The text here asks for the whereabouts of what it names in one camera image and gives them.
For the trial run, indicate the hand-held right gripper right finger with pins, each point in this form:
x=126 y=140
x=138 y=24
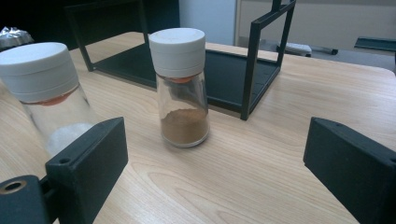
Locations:
x=355 y=168

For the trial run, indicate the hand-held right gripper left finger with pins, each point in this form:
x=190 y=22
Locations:
x=90 y=168

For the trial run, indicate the white-lid jar with brown powder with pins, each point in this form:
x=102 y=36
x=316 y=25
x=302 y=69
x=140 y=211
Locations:
x=183 y=124

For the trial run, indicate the white-lid jar with white powder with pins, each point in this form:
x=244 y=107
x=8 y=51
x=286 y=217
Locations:
x=37 y=74

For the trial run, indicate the black metal rack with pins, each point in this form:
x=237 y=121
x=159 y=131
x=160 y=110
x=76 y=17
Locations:
x=230 y=77

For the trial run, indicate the dark tray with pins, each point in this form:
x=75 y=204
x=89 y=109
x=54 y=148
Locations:
x=375 y=43

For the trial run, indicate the white device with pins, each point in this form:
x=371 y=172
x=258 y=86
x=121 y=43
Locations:
x=298 y=48

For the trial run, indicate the beige cabinet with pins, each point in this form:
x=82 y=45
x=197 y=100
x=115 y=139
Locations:
x=336 y=21

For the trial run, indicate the black curtain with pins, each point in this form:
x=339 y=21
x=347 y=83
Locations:
x=34 y=14

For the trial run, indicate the white partition panel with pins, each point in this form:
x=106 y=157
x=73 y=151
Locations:
x=207 y=20

